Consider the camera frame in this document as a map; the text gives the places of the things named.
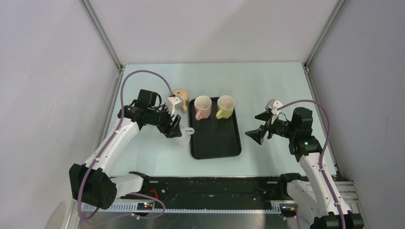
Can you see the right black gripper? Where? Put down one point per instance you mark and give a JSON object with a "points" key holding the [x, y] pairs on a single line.
{"points": [[258, 134]]}

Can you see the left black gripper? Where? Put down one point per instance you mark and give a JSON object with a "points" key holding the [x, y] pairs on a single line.
{"points": [[168, 130]]}

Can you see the clear glass mug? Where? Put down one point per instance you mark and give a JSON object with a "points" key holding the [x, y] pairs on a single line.
{"points": [[186, 133]]}

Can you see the pink mug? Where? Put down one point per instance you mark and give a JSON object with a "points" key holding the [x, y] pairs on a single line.
{"points": [[203, 107]]}

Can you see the yellow mug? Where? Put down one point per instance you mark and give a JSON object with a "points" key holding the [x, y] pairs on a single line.
{"points": [[225, 105]]}

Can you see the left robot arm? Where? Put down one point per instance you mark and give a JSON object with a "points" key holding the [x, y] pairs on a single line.
{"points": [[92, 182]]}

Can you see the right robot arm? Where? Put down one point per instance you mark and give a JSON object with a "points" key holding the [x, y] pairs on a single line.
{"points": [[318, 200]]}

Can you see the black rectangular tray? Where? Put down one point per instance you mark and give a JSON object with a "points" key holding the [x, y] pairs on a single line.
{"points": [[213, 138]]}

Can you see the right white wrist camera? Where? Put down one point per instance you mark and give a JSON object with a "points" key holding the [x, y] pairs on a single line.
{"points": [[273, 106]]}

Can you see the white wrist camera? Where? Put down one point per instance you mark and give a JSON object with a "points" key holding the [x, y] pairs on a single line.
{"points": [[273, 106], [173, 102]]}

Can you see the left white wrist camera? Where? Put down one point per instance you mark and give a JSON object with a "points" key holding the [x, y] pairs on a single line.
{"points": [[173, 102]]}

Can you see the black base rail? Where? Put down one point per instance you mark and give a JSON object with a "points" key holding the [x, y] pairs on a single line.
{"points": [[216, 193]]}

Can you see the aluminium frame rail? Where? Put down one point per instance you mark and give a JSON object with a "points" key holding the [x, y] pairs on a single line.
{"points": [[132, 203]]}

